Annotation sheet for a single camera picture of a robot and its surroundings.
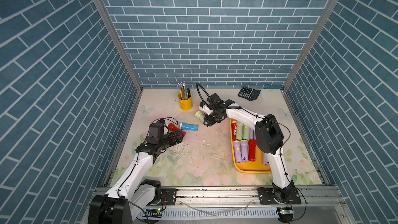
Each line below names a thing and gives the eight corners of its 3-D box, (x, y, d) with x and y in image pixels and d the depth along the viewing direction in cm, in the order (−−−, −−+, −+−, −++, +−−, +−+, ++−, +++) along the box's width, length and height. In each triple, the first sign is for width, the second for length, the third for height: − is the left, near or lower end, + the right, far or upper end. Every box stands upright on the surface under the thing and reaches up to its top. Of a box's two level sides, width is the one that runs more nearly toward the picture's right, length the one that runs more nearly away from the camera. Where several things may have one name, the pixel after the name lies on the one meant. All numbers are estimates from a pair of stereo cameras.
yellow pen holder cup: (179, 111, 109) (177, 101, 101) (180, 101, 115) (178, 92, 107) (192, 111, 109) (191, 101, 101) (192, 102, 115) (192, 92, 107)
